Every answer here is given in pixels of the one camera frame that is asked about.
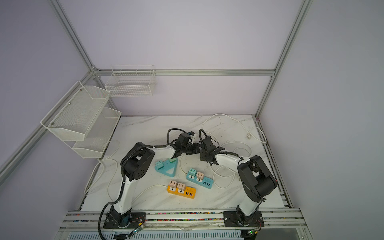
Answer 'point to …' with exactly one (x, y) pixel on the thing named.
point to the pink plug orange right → (181, 186)
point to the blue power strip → (207, 182)
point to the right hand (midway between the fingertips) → (204, 153)
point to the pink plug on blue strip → (200, 175)
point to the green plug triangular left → (159, 165)
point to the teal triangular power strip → (169, 168)
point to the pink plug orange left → (173, 184)
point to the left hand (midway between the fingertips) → (202, 149)
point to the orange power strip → (189, 192)
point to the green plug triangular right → (171, 160)
